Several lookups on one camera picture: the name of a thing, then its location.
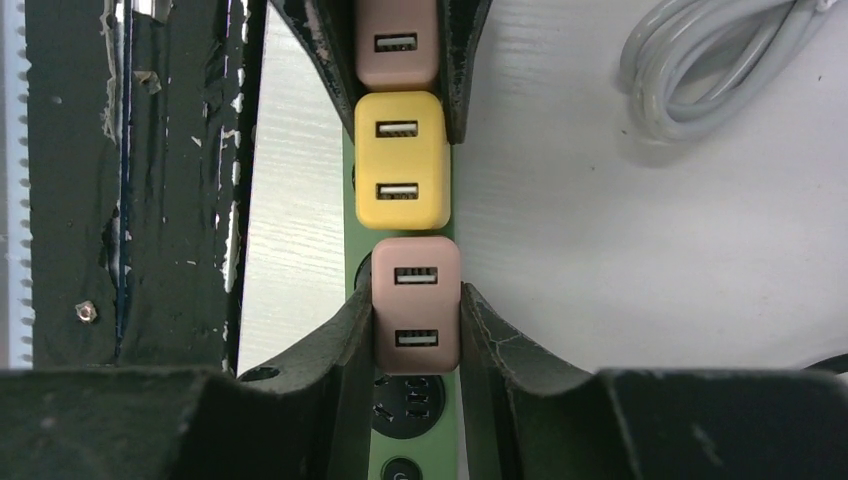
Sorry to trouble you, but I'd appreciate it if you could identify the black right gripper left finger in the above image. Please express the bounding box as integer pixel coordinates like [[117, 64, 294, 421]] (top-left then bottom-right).
[[1, 284, 374, 479]]

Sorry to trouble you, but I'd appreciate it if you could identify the yellow adapter plug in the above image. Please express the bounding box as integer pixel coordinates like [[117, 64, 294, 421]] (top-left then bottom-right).
[[353, 91, 451, 231]]

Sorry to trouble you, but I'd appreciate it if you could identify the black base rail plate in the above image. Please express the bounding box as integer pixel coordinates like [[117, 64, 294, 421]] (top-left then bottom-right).
[[24, 1, 267, 372]]

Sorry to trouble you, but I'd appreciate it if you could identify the grey coiled strip cable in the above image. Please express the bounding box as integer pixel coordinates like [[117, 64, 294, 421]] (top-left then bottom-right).
[[618, 0, 848, 144]]

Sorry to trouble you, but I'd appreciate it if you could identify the pink adapter plug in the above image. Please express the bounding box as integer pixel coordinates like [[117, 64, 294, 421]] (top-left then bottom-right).
[[371, 236, 461, 375], [354, 0, 440, 92]]

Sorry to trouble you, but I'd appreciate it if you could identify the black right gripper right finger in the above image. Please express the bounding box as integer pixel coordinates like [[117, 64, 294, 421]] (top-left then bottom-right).
[[460, 283, 847, 479]]

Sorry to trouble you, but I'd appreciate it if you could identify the green power strip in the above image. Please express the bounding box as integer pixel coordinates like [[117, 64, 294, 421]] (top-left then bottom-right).
[[342, 133, 463, 480]]

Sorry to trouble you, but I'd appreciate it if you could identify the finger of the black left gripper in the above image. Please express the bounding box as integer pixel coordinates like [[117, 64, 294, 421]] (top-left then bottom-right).
[[270, 0, 365, 123], [437, 0, 493, 145]]

